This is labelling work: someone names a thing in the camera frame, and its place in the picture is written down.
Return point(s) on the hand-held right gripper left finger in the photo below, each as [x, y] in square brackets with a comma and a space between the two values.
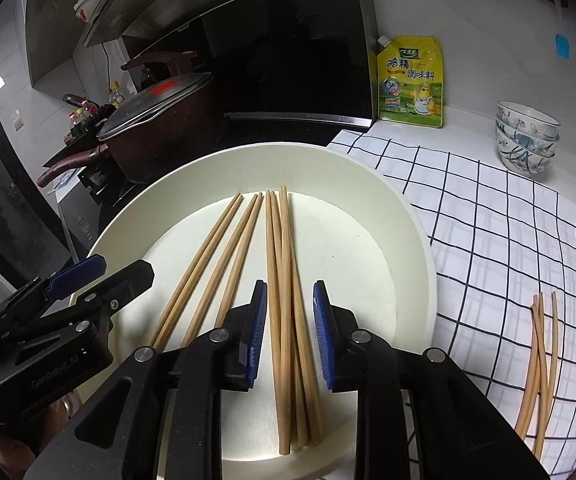
[253, 340]

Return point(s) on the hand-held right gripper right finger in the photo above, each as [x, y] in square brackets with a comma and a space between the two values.
[325, 340]

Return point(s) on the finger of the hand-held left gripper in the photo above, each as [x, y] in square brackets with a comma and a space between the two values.
[75, 275]
[127, 277]

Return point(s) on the light wooden chopstick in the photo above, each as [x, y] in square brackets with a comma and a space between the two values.
[203, 273]
[220, 269]
[313, 410]
[195, 268]
[298, 410]
[240, 260]

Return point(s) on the white oval plastic basin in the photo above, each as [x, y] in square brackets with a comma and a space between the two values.
[358, 220]

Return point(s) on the pile of wooden chopsticks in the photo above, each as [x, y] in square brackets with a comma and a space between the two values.
[539, 340]

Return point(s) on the person's left hand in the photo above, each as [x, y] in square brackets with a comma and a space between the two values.
[2, 447]

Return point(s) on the black gas stove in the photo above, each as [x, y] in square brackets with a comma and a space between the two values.
[102, 187]

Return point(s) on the brown cooking pot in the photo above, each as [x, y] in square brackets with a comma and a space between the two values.
[142, 157]

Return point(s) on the cluster of condiment bottles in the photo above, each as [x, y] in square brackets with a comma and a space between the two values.
[80, 120]

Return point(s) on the glass pot lid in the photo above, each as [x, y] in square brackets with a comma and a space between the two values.
[167, 100]

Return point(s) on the white black-grid tablecloth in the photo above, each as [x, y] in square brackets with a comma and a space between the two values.
[478, 240]

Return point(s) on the dark red frying pan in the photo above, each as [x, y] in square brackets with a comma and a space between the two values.
[162, 58]

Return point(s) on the yellow seasoning pouch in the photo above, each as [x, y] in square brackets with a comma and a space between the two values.
[410, 90]

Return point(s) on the floral ceramic bowl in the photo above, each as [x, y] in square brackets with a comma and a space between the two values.
[523, 117]
[525, 162]
[528, 142]

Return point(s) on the white bowl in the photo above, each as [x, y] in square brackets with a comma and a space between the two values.
[90, 5]

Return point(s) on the black glass range hood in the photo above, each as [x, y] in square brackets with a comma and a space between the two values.
[293, 60]

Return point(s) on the white wall switch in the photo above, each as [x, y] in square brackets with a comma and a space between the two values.
[16, 122]

